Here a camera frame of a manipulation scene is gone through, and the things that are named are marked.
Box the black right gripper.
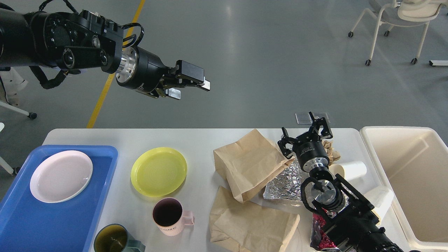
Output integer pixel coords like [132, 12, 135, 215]
[278, 112, 333, 173]

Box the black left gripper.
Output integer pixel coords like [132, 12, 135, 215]
[116, 47, 211, 100]

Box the pink mug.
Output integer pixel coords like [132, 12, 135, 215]
[152, 197, 195, 236]

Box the teal green mug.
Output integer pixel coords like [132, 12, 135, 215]
[94, 224, 146, 252]

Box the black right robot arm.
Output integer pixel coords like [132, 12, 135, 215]
[278, 112, 402, 252]

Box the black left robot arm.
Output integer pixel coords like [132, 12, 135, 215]
[0, 0, 211, 99]

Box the metal floor socket plate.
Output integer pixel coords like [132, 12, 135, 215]
[295, 113, 331, 125]

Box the crumpled brown paper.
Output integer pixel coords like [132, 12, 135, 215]
[321, 140, 341, 166]

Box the crumpled aluminium foil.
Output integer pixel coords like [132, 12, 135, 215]
[263, 160, 308, 206]

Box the upper white paper cup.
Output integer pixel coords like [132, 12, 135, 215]
[329, 161, 367, 181]

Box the white paper cup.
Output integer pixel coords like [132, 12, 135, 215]
[364, 185, 394, 226]
[329, 161, 367, 181]

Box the upper brown paper bag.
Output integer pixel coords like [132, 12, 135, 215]
[213, 129, 295, 203]

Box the brown paper bag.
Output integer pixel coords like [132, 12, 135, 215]
[209, 187, 300, 252]
[213, 129, 295, 203]

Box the yellow plastic plate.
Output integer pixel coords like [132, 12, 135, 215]
[130, 147, 187, 197]

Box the lower white paper cup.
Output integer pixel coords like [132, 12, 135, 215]
[364, 185, 394, 226]

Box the lower brown paper bag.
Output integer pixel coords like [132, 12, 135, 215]
[209, 187, 300, 252]

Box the red foil snack wrapper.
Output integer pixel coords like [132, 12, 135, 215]
[309, 213, 338, 252]

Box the beige plastic bin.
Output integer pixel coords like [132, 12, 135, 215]
[360, 126, 448, 252]

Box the white bar on floor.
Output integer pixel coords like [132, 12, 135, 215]
[429, 59, 448, 67]

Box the pink plate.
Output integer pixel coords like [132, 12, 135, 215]
[29, 150, 93, 204]

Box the white chair leg with caster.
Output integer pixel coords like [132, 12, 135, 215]
[0, 101, 37, 120]

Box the white rolling chair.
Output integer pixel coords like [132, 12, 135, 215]
[348, 0, 447, 66]

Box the white polka-dot cloth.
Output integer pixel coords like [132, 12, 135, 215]
[0, 68, 28, 107]

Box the blue plastic tray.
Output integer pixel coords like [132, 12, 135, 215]
[0, 145, 118, 252]

